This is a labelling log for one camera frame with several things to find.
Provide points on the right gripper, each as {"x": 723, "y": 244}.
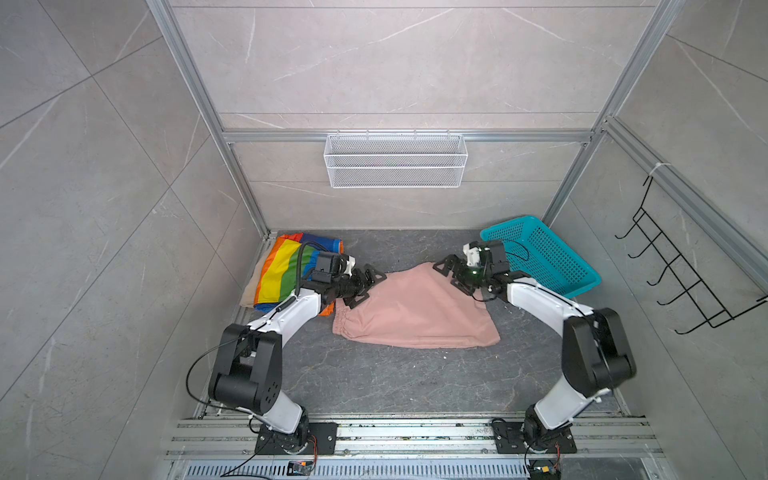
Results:
{"x": 461, "y": 263}

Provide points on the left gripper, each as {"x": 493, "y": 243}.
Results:
{"x": 362, "y": 285}

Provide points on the pink shorts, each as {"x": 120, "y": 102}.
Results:
{"x": 418, "y": 309}

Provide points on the teal plastic basket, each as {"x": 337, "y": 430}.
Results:
{"x": 533, "y": 248}

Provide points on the rainbow striped shorts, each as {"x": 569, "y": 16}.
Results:
{"x": 279, "y": 274}

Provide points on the beige shorts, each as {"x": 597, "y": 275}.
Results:
{"x": 249, "y": 295}

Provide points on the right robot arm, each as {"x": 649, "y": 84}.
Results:
{"x": 596, "y": 356}

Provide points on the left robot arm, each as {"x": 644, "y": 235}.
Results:
{"x": 247, "y": 372}

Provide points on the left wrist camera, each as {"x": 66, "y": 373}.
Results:
{"x": 330, "y": 266}

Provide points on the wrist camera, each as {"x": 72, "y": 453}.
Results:
{"x": 486, "y": 257}
{"x": 330, "y": 266}

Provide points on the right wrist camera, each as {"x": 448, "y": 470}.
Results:
{"x": 486, "y": 257}

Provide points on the white wire wall basket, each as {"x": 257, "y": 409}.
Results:
{"x": 395, "y": 160}

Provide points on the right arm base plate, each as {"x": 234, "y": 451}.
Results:
{"x": 530, "y": 437}

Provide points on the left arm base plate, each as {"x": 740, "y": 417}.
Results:
{"x": 308, "y": 439}

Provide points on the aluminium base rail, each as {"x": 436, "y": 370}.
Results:
{"x": 430, "y": 446}

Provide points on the black wire hook rack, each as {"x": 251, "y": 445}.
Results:
{"x": 692, "y": 286}

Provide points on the aluminium frame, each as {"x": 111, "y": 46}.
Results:
{"x": 538, "y": 81}

